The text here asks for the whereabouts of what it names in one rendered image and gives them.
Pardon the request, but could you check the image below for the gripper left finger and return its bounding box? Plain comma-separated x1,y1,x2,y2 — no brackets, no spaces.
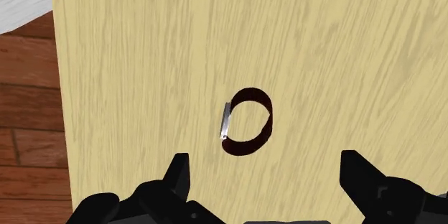
65,151,225,224

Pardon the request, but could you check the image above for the dark red strap wristwatch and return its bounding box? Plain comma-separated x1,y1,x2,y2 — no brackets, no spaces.
219,87,274,157

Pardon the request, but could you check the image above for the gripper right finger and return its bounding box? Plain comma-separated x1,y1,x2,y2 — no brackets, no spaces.
339,149,448,224

